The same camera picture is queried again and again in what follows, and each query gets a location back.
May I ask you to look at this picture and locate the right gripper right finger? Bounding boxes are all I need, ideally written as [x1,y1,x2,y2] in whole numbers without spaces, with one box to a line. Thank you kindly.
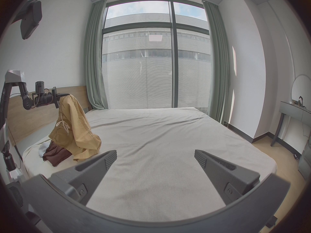
[194,150,261,206]

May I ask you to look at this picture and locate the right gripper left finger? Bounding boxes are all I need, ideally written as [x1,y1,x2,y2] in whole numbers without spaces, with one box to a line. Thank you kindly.
[51,150,118,206]

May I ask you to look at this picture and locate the tan shorts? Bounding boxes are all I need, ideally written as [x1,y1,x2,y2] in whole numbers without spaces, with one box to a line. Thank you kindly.
[48,94,102,161]

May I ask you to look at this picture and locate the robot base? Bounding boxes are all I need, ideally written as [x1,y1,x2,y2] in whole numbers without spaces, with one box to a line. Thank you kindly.
[4,168,42,227]

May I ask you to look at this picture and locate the bed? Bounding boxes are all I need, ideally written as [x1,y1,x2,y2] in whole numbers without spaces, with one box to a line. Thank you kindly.
[7,85,278,221]

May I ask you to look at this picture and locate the brown garment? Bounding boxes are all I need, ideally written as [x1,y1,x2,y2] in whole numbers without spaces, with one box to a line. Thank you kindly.
[42,142,73,167]

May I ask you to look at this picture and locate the grey-green curtain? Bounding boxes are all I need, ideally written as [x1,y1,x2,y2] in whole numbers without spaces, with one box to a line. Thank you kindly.
[202,0,231,126]
[84,0,109,110]

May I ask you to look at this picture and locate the white garment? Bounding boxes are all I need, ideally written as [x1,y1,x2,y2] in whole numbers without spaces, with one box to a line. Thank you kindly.
[38,142,52,158]

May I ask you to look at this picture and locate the window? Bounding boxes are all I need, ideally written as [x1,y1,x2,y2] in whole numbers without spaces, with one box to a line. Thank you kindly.
[101,0,212,110]

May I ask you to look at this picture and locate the grey dressing table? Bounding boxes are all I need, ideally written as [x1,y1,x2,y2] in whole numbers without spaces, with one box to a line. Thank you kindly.
[270,100,311,147]

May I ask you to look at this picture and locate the round mirror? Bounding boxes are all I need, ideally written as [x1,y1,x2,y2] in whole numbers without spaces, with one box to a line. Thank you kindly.
[291,75,311,104]

